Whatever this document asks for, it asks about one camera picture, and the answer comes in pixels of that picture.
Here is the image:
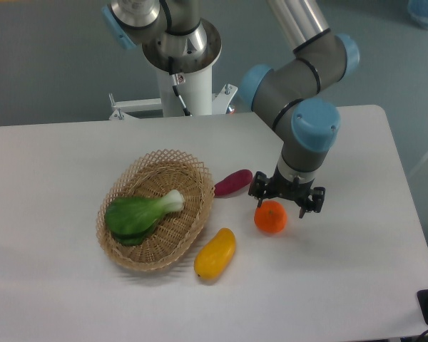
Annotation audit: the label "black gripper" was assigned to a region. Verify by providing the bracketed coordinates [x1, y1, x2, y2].
[248, 167, 325, 218]

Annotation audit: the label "orange mandarin fruit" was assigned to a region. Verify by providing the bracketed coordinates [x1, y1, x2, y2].
[253, 200, 287, 234]

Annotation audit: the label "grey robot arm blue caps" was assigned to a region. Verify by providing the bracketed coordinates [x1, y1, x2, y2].
[102, 1, 360, 213]

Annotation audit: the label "purple sweet potato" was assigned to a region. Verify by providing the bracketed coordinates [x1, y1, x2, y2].
[214, 169, 253, 197]

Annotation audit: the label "yellow mango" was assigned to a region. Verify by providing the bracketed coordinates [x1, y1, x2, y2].
[193, 227, 236, 281]

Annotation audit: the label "woven bamboo basket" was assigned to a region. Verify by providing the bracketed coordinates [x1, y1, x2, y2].
[96, 150, 214, 271]

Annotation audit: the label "green bok choy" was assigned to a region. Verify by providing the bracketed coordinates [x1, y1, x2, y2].
[104, 190, 185, 246]

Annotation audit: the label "blue object top right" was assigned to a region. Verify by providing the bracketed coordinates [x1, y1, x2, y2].
[407, 0, 428, 30]

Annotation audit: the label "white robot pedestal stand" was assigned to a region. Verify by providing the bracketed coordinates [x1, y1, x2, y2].
[109, 19, 238, 120]

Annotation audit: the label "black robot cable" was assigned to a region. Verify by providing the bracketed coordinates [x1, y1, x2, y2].
[167, 56, 193, 117]

